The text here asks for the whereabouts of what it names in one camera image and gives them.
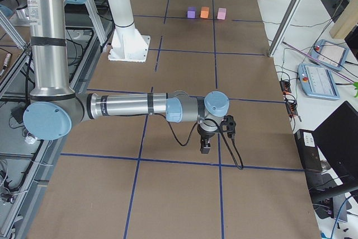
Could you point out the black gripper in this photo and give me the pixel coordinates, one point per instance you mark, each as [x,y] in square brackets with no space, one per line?
[205,132]

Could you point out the orange foam block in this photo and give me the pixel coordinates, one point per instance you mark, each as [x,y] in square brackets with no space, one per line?
[204,13]

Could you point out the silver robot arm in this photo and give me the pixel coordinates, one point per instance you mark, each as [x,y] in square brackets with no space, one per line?
[62,69]

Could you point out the pink foam block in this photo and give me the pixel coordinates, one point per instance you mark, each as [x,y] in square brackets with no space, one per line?
[221,14]

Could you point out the purple foam block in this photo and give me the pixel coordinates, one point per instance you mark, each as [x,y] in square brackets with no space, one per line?
[191,12]

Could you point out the blue tape grid lines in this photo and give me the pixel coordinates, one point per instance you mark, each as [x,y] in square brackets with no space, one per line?
[218,82]

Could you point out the brown paper table cover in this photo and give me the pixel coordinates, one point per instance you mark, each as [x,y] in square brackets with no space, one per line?
[173,124]

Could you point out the black box device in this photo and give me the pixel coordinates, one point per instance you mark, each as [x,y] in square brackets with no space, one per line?
[308,151]

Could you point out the near blue teach pendant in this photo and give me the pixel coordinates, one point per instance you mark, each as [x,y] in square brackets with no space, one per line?
[317,82]

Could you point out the blue teach pendant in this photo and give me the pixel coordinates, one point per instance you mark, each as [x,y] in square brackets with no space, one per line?
[330,53]
[317,82]

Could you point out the black monitor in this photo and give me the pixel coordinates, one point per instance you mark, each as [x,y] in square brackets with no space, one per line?
[336,137]

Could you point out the far blue teach pendant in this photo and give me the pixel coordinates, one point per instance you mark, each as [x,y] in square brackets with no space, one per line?
[330,53]

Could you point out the reacher grabber stick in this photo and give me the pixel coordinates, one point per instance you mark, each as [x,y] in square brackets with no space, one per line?
[322,64]

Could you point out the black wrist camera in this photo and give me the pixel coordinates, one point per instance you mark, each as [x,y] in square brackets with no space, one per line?
[228,125]

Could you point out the aluminium frame post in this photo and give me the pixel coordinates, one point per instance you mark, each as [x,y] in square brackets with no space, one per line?
[286,20]

